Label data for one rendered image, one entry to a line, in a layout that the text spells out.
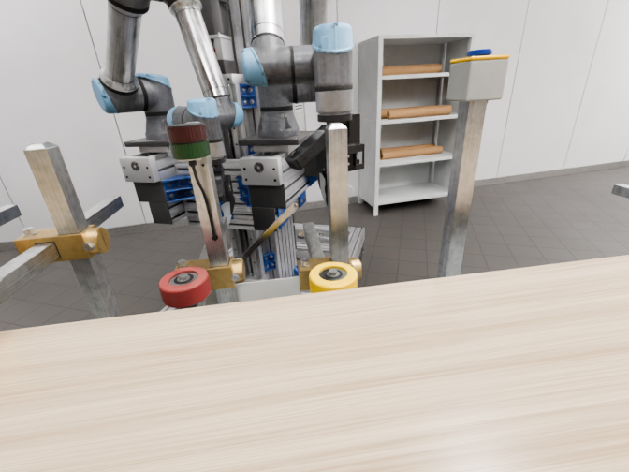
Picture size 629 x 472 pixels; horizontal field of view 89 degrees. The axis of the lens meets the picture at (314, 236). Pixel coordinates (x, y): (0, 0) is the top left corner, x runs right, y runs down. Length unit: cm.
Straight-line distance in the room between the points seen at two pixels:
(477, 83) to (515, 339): 42
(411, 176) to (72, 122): 327
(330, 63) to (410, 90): 304
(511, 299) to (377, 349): 22
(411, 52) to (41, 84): 319
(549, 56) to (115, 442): 470
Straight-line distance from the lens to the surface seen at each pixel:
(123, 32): 123
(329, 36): 67
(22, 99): 359
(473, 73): 67
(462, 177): 71
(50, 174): 70
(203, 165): 60
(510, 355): 45
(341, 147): 61
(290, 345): 42
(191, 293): 56
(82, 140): 348
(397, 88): 362
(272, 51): 77
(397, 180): 377
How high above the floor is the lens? 118
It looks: 25 degrees down
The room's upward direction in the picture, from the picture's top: 3 degrees counter-clockwise
